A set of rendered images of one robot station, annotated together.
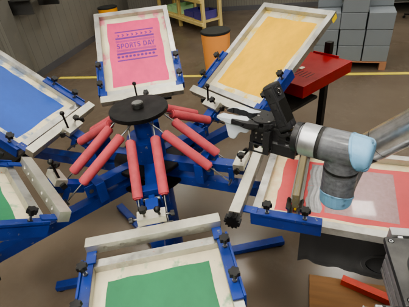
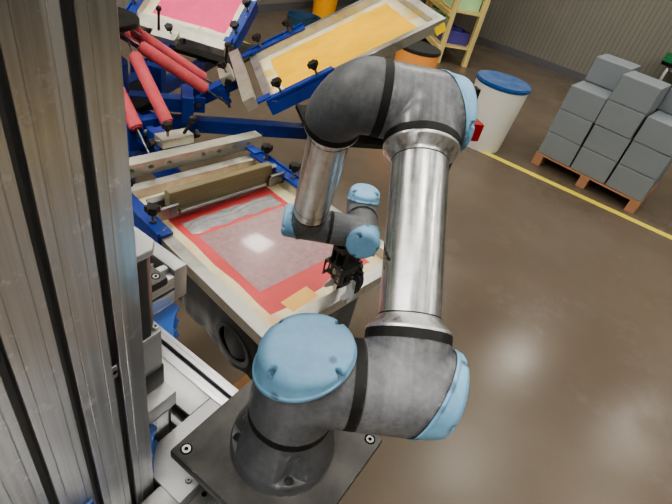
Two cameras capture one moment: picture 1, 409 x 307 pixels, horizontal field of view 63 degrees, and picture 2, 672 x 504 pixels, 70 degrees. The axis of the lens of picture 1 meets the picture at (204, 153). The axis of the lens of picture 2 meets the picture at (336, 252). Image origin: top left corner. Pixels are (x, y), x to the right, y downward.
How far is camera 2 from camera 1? 1.16 m
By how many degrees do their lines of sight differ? 10
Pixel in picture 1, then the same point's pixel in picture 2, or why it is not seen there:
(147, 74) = (203, 15)
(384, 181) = (320, 250)
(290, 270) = not seen: hidden behind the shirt
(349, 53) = (592, 165)
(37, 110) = not seen: outside the picture
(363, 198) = (266, 250)
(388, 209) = (272, 273)
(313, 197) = (212, 218)
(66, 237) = not seen: hidden behind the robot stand
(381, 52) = (640, 185)
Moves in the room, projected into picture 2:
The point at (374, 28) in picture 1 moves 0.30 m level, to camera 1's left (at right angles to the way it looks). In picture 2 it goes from (644, 144) to (610, 133)
